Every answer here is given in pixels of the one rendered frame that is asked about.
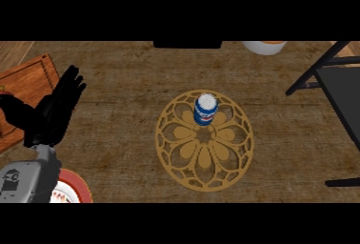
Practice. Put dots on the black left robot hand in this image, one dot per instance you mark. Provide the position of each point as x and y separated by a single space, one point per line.
52 111

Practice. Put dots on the blue and white can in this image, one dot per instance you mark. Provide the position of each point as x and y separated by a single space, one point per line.
205 109

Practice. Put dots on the gold round openwork placemat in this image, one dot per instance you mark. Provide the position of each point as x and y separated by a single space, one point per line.
204 140

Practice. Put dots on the red rimmed white plate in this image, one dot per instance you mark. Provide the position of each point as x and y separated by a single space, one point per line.
70 189

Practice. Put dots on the black rectangular appliance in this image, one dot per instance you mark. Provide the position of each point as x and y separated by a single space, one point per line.
188 44

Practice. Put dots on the black tiered shelf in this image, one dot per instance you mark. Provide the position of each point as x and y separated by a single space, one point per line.
335 98

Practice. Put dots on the white bowl with orange contents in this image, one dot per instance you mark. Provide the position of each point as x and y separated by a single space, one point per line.
264 47

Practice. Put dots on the brown wooden cutting board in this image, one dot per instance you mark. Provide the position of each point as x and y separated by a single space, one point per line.
28 92

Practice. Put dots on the small red fruit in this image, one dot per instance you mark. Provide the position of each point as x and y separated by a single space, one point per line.
3 91

